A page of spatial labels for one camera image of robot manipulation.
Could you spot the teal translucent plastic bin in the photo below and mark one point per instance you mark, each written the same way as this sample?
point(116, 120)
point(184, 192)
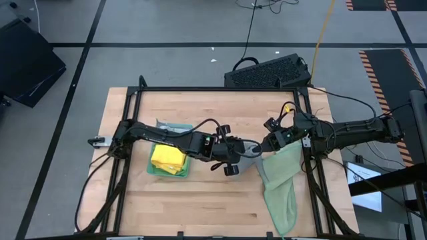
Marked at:
point(150, 171)

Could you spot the pale green microfiber towel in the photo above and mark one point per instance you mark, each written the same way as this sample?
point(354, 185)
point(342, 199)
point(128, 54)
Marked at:
point(280, 196)

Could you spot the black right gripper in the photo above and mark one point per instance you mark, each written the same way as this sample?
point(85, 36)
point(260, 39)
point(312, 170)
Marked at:
point(293, 133)

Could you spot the yellow microfiber towel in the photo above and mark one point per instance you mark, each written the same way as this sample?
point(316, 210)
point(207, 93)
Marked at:
point(166, 158)

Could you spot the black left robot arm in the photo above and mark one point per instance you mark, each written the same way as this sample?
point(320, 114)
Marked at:
point(173, 138)

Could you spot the small grey ribbed towel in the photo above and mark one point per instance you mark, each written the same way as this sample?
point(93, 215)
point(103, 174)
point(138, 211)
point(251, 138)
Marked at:
point(250, 163)

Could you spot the grey padded post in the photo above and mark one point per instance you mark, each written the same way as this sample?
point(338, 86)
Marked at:
point(418, 116)

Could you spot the large black case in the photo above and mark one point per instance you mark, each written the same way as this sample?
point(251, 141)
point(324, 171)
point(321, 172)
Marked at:
point(26, 66)

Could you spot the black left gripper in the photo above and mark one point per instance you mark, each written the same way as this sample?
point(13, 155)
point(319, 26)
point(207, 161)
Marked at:
point(231, 150)

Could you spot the grey microfiber towel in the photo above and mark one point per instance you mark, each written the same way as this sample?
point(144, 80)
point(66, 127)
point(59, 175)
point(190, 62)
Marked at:
point(173, 127)

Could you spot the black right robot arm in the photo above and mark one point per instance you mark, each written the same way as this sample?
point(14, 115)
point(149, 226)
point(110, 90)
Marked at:
point(357, 131)

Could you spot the black metal stand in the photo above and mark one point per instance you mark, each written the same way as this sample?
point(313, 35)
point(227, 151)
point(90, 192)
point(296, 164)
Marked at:
point(393, 178)

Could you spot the black perforated computer case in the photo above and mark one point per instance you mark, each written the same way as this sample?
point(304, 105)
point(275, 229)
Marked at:
point(267, 73)

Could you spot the black mat with hazard stripes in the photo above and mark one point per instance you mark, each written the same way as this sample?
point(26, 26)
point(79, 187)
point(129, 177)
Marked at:
point(367, 4)
point(390, 83)

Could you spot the white printed sheet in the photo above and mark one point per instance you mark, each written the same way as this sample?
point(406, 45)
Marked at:
point(367, 201)

